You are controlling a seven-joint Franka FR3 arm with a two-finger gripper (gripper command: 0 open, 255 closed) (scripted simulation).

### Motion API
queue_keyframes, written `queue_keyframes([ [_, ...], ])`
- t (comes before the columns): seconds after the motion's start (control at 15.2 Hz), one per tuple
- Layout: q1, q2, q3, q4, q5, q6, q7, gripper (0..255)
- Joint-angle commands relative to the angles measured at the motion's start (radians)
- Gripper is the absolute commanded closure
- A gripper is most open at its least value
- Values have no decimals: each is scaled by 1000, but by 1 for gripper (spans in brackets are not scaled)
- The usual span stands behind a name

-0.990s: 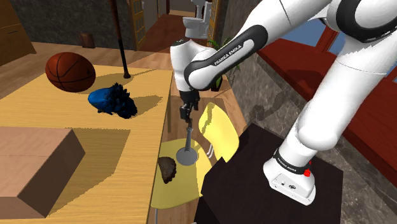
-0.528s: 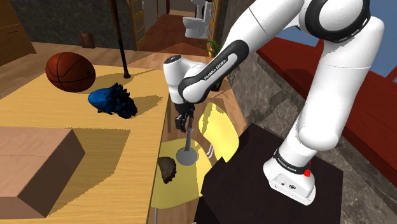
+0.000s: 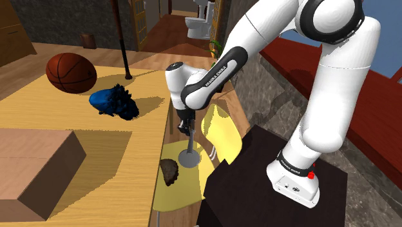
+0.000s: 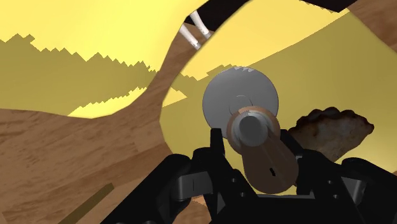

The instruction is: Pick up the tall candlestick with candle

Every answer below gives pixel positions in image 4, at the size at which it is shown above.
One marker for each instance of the brown bread slice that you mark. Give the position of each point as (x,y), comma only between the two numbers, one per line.
(335,133)

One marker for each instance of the brown wooden table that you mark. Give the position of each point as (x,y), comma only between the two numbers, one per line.
(62,149)

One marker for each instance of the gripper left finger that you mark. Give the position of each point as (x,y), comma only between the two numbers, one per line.
(173,183)

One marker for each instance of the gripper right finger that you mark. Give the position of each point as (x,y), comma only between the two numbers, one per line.
(335,183)

